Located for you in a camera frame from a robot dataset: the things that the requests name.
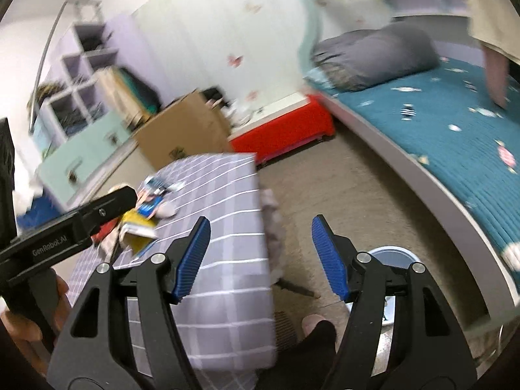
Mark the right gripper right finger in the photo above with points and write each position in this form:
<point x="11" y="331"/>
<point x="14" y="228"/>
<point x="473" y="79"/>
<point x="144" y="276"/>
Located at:
<point x="428" y="348"/>

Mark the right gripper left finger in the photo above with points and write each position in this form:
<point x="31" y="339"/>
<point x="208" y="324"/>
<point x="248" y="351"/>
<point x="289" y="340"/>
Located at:
<point x="94" y="350"/>

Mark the yellow paper package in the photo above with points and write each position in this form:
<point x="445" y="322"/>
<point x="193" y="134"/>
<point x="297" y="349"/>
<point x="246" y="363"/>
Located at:
<point x="136" y="231"/>

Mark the blue white snack packet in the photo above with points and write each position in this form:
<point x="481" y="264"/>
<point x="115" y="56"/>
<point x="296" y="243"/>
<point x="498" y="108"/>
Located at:
<point x="155" y="190"/>

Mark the white tissue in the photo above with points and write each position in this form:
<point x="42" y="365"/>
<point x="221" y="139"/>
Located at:
<point x="166" y="209"/>

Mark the person's left hand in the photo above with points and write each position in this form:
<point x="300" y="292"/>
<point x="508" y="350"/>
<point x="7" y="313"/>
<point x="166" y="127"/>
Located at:
<point x="25" y="333"/>

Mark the mint drawer cabinet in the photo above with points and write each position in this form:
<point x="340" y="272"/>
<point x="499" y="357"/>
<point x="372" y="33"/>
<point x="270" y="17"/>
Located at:
<point x="77" y="167"/>

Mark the person's black trouser leg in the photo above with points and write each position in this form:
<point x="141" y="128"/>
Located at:
<point x="306" y="365"/>

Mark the pink slipper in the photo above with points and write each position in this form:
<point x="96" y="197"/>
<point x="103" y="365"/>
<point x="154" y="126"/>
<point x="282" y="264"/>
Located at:
<point x="309" y="323"/>

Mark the grey checked tablecloth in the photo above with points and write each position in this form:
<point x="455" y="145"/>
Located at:
<point x="226" y="323"/>

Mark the lilac open shelf unit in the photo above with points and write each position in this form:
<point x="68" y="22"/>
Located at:
<point x="67" y="99"/>

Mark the hanging clothes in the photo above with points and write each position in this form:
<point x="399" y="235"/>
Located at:
<point x="132" y="99"/>

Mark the brown cardboard box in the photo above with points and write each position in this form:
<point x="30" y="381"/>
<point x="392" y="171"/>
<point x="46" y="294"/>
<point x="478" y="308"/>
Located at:
<point x="185" y="128"/>

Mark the teal quilted bed mattress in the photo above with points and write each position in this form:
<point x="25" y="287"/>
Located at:
<point x="443" y="118"/>

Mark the red covered bench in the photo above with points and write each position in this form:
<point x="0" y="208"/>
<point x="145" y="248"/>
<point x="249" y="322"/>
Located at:
<point x="283" y="126"/>

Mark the grey pillow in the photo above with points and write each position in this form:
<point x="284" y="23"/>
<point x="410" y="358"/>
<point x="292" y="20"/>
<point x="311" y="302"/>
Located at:
<point x="357" y="60"/>

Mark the white wardrobe with butterflies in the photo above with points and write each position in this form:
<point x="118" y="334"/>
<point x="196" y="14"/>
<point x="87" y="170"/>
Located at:
<point x="248" y="48"/>

